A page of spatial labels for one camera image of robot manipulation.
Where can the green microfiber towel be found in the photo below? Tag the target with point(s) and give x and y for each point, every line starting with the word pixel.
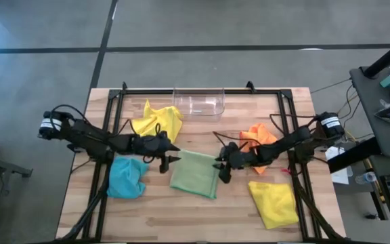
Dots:
pixel 195 173

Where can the clear plastic bottle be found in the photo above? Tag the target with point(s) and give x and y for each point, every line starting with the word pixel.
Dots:
pixel 367 177

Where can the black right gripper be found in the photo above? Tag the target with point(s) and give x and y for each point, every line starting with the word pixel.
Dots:
pixel 235 159

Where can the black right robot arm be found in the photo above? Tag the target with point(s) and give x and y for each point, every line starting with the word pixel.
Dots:
pixel 283 145

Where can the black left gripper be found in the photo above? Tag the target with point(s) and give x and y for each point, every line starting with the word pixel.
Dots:
pixel 151 145

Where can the blue microfiber towel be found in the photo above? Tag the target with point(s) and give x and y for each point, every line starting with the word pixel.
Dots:
pixel 125 178

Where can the teal box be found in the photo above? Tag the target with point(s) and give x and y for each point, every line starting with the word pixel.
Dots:
pixel 389 80

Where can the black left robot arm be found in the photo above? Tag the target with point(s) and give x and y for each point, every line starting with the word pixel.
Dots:
pixel 90 139

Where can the clear plastic bin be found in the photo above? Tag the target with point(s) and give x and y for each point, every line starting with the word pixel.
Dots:
pixel 198 101

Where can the orange microfiber towel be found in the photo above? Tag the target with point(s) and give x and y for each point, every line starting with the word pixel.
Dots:
pixel 266 135

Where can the grey side table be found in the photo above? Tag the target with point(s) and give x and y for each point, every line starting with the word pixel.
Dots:
pixel 367 112

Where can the black clamp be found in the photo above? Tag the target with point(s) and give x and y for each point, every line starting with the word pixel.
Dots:
pixel 124 86
pixel 250 86

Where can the small black floor object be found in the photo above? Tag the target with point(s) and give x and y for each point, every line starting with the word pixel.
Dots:
pixel 371 216

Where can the white paper sheet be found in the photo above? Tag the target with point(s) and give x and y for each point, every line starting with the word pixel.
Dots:
pixel 342 176

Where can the black aluminium frame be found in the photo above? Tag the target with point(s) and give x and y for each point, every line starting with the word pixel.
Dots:
pixel 147 91

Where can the black pole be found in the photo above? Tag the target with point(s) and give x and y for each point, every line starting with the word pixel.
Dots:
pixel 389 56

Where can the yellow microfiber towel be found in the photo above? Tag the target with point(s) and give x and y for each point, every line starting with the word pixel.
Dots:
pixel 168 118
pixel 273 203

